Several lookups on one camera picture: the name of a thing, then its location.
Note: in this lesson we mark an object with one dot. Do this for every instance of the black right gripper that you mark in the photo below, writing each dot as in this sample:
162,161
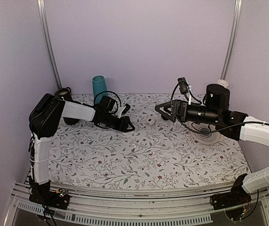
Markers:
181,108

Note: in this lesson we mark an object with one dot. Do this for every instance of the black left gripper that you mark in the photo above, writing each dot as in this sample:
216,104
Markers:
124,128

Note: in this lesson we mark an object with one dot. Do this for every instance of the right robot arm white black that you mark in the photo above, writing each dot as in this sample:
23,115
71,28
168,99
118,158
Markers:
241,126

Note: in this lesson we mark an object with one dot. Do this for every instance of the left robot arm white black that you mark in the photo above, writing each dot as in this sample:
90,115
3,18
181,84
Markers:
44,121

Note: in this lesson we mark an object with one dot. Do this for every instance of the black earbud case right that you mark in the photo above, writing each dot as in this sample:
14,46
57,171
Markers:
164,118

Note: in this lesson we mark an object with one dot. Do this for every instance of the teal tapered vase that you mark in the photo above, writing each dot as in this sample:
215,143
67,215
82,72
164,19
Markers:
99,88

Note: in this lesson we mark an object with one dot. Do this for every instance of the white ribbed vase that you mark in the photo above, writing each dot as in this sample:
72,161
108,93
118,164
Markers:
223,83

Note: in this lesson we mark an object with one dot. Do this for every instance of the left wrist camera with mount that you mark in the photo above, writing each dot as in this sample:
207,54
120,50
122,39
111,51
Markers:
118,114

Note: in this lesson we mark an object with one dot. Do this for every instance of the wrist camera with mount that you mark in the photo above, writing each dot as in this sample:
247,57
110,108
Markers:
118,114
185,89

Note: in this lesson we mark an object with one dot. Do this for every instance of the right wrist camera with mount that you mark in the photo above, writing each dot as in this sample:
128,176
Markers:
185,89

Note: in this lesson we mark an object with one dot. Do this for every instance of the metal front rail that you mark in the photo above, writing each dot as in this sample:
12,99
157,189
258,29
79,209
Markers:
112,207

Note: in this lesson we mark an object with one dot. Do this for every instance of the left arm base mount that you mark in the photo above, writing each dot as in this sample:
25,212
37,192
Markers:
50,196

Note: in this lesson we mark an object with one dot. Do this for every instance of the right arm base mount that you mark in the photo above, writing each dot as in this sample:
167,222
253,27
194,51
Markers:
236,196

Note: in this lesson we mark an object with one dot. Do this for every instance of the right metal frame post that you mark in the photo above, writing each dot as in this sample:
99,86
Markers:
232,38

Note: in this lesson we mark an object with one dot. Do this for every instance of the metal frame post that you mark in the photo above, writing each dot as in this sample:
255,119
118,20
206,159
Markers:
47,38
232,38

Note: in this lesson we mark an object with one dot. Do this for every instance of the left metal frame post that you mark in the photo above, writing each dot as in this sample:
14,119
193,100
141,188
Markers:
47,38

